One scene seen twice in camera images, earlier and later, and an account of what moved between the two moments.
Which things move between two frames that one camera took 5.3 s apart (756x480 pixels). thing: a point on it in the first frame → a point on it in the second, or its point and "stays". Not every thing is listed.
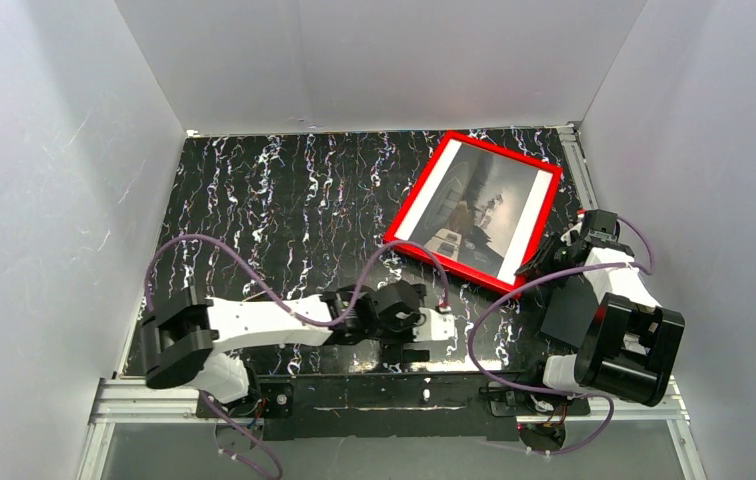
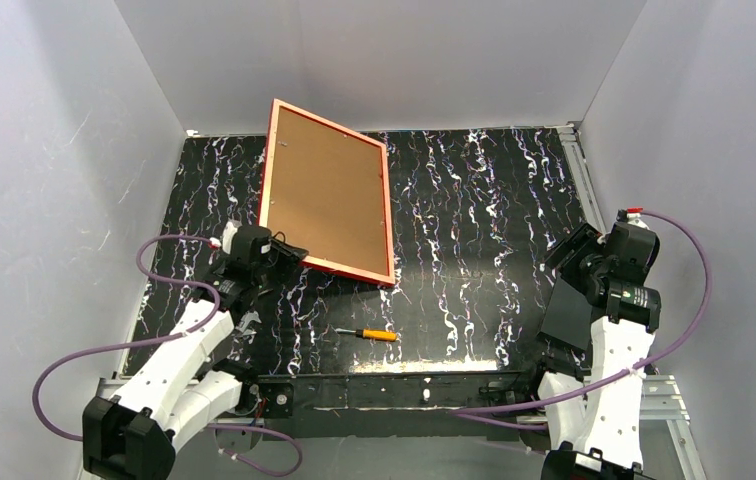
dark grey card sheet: (570, 310) stays
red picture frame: (551, 194) → (327, 188)
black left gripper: (406, 329) → (283, 258)
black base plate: (464, 406) stays
